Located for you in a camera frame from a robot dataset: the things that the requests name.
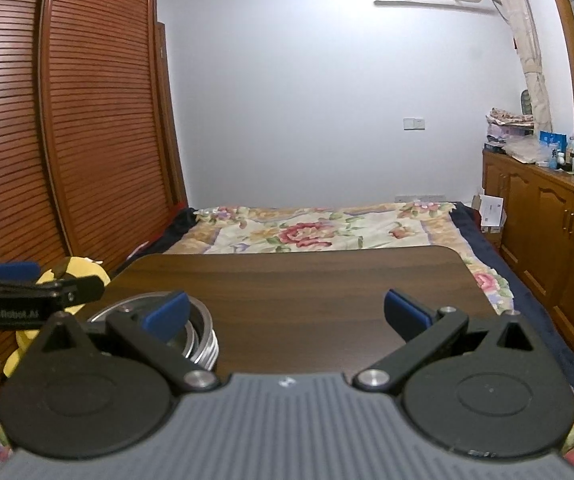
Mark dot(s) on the white wall switch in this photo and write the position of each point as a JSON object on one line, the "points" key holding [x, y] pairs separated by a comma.
{"points": [[414, 123]]}

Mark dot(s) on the small bottle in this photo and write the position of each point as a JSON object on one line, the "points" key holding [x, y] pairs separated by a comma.
{"points": [[573, 152]]}

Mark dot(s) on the dark cloth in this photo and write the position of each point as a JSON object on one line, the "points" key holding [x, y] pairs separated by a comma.
{"points": [[167, 232]]}

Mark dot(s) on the yellow plush toy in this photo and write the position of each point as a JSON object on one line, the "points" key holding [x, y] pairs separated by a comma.
{"points": [[84, 267]]}

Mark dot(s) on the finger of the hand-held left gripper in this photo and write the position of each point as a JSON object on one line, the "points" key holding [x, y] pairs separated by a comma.
{"points": [[74, 290], [14, 271]]}

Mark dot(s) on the large steel bowl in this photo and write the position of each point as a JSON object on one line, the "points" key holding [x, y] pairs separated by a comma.
{"points": [[132, 302]]}

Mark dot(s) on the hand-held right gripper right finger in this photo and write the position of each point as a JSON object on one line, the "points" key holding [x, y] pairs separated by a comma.
{"points": [[407, 316]]}

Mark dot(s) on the pile of folded cloths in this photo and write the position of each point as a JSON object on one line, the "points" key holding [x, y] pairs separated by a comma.
{"points": [[509, 122]]}

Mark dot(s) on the beige curtain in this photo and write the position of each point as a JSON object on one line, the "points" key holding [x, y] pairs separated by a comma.
{"points": [[529, 60]]}

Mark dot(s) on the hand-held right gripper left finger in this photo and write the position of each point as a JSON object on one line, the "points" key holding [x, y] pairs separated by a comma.
{"points": [[167, 316]]}

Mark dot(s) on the wooden louvered wardrobe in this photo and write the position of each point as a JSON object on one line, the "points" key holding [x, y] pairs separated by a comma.
{"points": [[77, 110]]}

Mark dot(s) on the small grey fan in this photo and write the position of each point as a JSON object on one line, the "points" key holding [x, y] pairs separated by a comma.
{"points": [[527, 102]]}

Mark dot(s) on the blue box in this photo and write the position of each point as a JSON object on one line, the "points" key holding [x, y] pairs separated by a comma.
{"points": [[552, 142]]}

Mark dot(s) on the dark blue bed sheet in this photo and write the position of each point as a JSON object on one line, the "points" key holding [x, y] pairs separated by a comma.
{"points": [[532, 310]]}

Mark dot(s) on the wooden sideboard cabinet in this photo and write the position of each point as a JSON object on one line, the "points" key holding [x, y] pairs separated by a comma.
{"points": [[552, 230]]}

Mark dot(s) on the floral blanket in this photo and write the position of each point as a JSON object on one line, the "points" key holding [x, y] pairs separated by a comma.
{"points": [[307, 232]]}

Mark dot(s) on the clear plastic bag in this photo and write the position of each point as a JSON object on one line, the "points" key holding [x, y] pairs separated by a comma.
{"points": [[522, 150]]}

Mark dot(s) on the white cardboard box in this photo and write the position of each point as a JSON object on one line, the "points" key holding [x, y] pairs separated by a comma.
{"points": [[491, 212]]}

